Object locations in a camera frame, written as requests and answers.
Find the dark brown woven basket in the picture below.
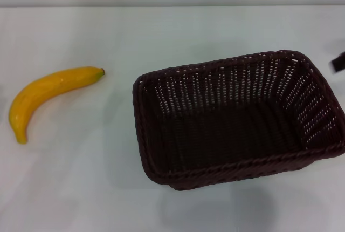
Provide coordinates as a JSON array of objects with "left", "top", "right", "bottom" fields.
[{"left": 132, "top": 49, "right": 345, "bottom": 191}]

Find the yellow banana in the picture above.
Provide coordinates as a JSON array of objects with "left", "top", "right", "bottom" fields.
[{"left": 8, "top": 66, "right": 106, "bottom": 145}]

